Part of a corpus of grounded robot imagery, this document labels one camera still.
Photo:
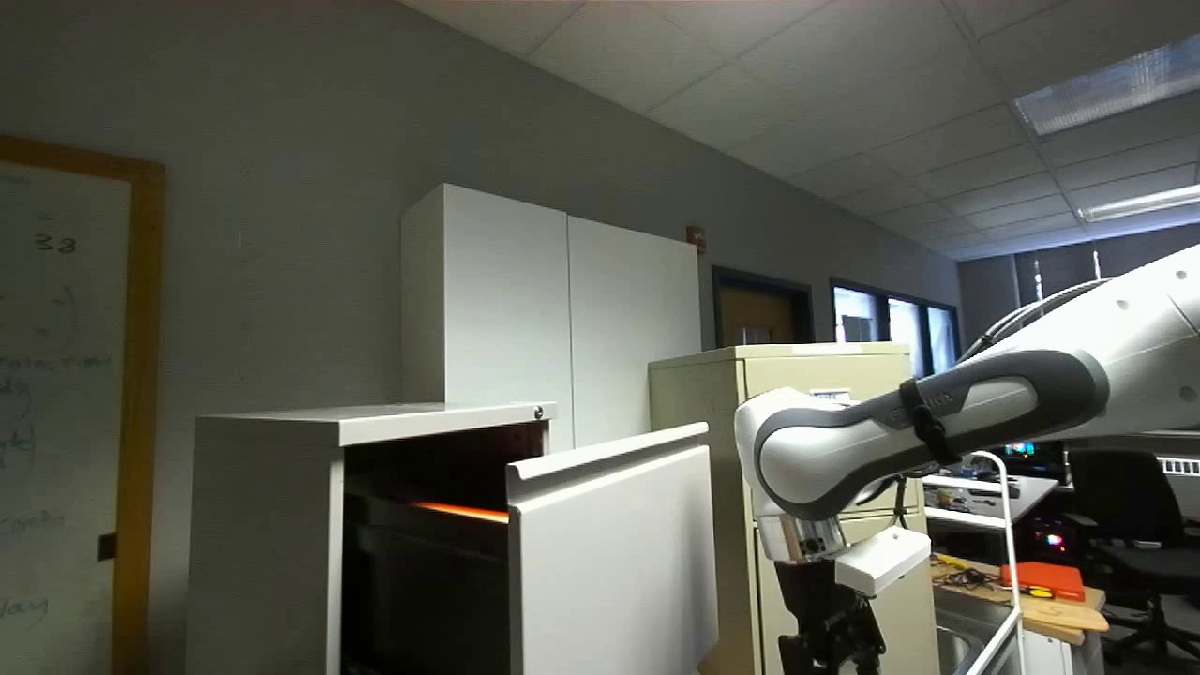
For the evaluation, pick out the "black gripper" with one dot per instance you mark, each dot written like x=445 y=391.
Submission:
x=836 y=627

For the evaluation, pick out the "lower ceiling light panel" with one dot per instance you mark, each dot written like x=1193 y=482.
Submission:
x=1141 y=203

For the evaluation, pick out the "dark framed doorway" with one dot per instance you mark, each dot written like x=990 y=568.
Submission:
x=758 y=310

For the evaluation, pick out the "white tubular metal frame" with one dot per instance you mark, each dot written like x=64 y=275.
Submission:
x=975 y=593

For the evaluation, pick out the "tall white storage cabinet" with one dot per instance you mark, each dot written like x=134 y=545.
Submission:
x=515 y=300

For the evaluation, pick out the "upper ceiling light panel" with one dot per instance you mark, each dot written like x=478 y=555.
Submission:
x=1120 y=88

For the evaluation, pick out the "wood framed whiteboard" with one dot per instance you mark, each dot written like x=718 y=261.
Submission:
x=79 y=261

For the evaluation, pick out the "white low filing cabinet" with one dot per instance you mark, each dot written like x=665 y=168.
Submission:
x=268 y=526

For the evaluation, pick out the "beige metal filing cabinet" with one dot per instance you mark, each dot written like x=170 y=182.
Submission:
x=749 y=593

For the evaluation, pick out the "dark office windows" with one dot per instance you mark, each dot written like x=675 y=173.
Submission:
x=919 y=326

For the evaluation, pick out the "black office chair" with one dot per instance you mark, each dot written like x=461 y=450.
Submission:
x=1133 y=545

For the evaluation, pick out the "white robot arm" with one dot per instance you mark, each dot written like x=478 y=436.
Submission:
x=1109 y=358

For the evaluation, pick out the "orange tool on table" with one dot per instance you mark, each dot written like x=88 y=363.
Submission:
x=1043 y=580

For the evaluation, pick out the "ceiling light panel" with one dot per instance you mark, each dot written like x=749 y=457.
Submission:
x=1141 y=203
x=1120 y=88

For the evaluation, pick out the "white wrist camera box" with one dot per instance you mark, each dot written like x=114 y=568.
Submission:
x=879 y=560

